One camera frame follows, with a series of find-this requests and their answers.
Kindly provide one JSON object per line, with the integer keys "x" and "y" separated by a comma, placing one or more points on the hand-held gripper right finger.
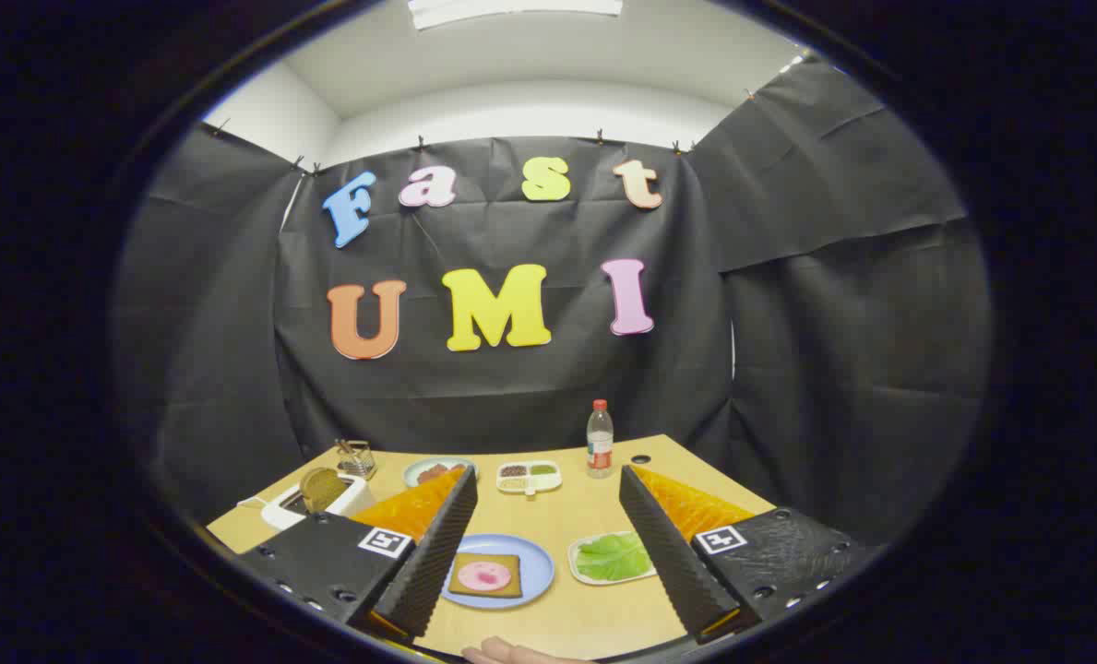
{"x": 663, "y": 544}

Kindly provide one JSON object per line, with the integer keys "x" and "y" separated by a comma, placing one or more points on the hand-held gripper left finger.
{"x": 437, "y": 544}

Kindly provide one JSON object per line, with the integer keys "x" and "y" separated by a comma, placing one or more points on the green lettuce leaf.
{"x": 614, "y": 558}

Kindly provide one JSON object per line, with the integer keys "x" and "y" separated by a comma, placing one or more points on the brown bread slice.
{"x": 322, "y": 489}

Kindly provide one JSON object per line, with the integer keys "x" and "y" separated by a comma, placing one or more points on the square toast slice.
{"x": 460, "y": 583}

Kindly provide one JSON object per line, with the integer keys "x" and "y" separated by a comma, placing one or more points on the pink ham slice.
{"x": 485, "y": 576}

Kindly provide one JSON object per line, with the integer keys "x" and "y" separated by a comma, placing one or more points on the brown meat patty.
{"x": 431, "y": 474}

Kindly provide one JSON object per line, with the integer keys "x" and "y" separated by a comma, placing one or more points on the pale green plate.
{"x": 416, "y": 470}

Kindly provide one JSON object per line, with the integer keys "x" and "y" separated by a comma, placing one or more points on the white square plate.
{"x": 578, "y": 564}

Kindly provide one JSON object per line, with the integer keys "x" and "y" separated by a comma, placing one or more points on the light blue plate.
{"x": 537, "y": 563}

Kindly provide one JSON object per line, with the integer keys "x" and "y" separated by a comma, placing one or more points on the white divided seasoning dish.
{"x": 530, "y": 477}

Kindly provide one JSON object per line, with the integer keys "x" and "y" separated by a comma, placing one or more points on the clear bottle with red cap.
{"x": 600, "y": 443}

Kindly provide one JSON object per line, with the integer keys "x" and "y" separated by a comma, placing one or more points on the white toaster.
{"x": 280, "y": 512}

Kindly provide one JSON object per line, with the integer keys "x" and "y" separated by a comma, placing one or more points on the black backdrop cloth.
{"x": 530, "y": 387}

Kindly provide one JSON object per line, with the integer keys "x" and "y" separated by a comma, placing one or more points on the white ceiling light panel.
{"x": 511, "y": 9}

